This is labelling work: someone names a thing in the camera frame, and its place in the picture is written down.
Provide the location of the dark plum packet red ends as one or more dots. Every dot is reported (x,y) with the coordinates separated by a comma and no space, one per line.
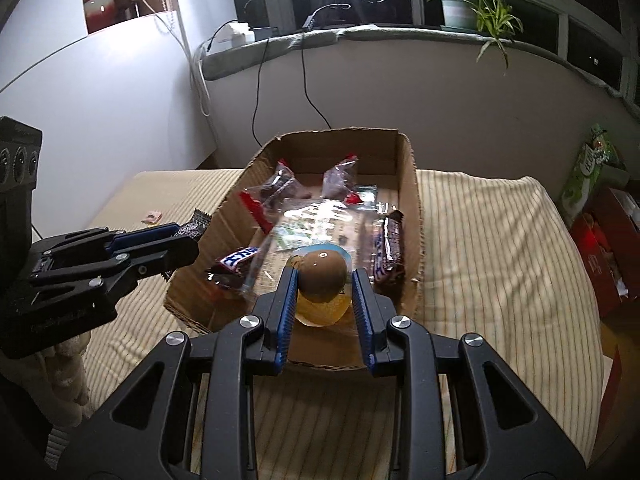
(280,185)
(337,180)

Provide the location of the clear plastic bag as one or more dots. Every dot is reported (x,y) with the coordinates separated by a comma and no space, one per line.
(320,220)

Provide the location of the small black box device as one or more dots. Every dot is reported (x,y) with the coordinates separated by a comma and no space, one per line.
(266,33)

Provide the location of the clear braised egg packet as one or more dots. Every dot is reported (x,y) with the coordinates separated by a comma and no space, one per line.
(322,272)

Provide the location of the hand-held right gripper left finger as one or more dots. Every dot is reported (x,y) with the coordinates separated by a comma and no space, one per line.
(285,320)

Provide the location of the potted spider plant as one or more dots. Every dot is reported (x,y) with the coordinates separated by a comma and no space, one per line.
(457,10)

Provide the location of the striped beige bed sheet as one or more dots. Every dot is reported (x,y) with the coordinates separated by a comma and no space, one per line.
(500,260)

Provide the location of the red box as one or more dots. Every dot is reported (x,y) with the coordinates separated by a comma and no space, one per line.
(600,255)

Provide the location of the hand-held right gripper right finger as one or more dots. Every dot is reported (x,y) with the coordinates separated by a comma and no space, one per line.
(362,320)

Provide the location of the green snack bag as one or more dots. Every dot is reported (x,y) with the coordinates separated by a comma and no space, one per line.
(590,170)

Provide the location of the cardboard box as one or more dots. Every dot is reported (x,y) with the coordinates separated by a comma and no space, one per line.
(340,152)

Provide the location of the black power adapter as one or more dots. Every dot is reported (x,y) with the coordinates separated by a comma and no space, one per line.
(308,22)

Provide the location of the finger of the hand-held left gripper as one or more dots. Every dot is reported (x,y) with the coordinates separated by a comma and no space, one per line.
(160,257)
(140,237)

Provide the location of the black candy packet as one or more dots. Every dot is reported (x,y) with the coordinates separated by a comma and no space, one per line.
(197,222)

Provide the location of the white charger block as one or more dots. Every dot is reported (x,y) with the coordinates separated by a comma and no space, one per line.
(235,34)

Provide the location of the pink candy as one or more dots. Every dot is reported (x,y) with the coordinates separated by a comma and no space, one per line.
(151,216)

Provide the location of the brown chocolate bar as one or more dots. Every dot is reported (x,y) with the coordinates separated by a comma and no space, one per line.
(390,245)
(237,258)

